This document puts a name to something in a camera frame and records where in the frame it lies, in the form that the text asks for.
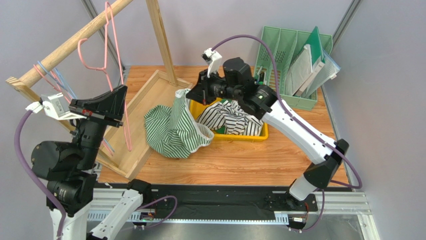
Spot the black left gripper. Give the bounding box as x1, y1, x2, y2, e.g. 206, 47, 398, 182
69, 84, 129, 169

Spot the black white striped tank top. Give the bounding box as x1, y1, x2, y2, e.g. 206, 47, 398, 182
196, 99, 264, 137

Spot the green white striped tank top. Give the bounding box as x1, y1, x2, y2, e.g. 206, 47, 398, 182
144, 88, 215, 159

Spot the pink wire hanger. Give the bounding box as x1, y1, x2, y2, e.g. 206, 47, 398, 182
77, 1, 133, 152
33, 63, 114, 157

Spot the blue wire hanger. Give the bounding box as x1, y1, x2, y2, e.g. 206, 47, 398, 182
37, 60, 116, 154

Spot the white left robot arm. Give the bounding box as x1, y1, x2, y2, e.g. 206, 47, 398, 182
28, 85, 153, 240

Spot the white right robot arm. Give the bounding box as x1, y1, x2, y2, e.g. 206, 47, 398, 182
186, 57, 349, 201

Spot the yellow plastic tray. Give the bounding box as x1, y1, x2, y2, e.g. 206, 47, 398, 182
189, 98, 269, 142

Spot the wooden clothes rack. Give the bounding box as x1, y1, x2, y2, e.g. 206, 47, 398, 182
6, 0, 192, 180

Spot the green plastic file organizer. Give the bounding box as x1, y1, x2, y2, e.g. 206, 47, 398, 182
253, 26, 318, 111

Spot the white mesh document pouch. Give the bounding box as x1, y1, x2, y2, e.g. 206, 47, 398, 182
284, 44, 313, 96

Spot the green cover book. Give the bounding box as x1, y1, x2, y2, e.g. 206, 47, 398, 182
294, 26, 325, 97

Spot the clear mesh zip pouch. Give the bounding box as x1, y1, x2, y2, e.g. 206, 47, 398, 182
301, 49, 341, 98

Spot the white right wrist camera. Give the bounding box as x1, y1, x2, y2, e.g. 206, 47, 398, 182
202, 48, 223, 78

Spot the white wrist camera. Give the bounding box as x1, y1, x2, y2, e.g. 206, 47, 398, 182
25, 93, 86, 121
202, 48, 223, 78

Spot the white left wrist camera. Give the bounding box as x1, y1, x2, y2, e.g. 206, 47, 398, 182
25, 93, 86, 121

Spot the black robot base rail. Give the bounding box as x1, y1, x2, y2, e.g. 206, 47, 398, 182
142, 184, 320, 221

